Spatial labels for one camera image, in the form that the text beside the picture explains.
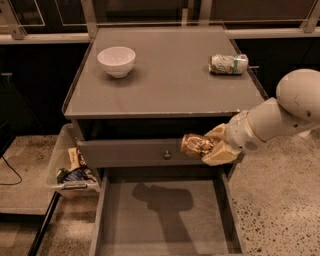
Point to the round metal drawer knob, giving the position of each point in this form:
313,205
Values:
167,155

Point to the grey open middle drawer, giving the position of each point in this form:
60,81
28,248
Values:
166,211

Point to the grey top drawer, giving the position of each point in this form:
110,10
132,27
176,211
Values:
134,153

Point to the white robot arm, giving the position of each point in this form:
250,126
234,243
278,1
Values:
295,109

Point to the orange soda can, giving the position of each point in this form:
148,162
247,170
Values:
196,146

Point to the metal railing frame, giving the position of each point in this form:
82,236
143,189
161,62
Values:
78,21

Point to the green white soda can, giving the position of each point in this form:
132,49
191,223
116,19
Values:
228,64

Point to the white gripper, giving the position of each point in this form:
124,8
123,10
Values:
239,132

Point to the clear plastic bin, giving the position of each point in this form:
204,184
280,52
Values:
60,159

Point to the grey drawer cabinet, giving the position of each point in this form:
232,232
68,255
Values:
169,92

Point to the white ceramic bowl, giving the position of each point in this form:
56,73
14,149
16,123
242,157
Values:
117,61

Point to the snack packages in bin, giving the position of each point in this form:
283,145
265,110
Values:
78,171

